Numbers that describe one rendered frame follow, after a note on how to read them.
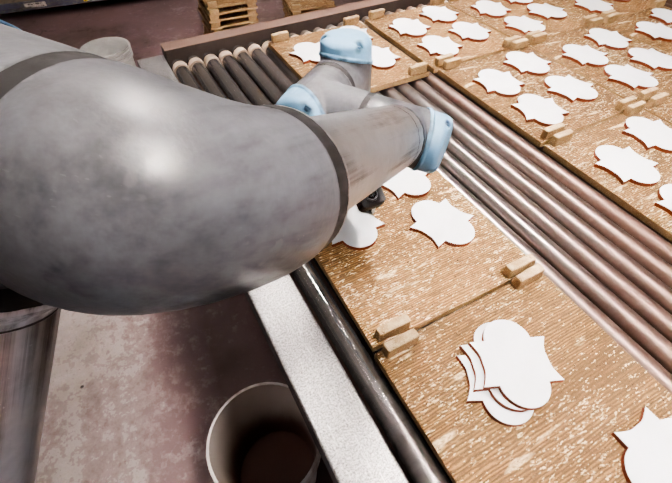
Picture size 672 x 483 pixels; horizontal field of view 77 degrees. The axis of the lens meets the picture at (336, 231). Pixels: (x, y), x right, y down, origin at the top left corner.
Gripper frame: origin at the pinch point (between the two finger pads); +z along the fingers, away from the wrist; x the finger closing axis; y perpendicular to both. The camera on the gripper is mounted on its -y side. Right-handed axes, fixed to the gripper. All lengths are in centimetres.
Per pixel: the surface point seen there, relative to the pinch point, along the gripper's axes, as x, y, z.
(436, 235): -12.9, -10.7, 0.2
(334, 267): 7.6, -7.8, 1.0
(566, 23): -114, 49, -1
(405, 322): 3.5, -24.3, -1.1
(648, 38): -129, 28, 0
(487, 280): -15.2, -22.9, 1.5
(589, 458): -8, -51, 2
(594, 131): -69, 0, 1
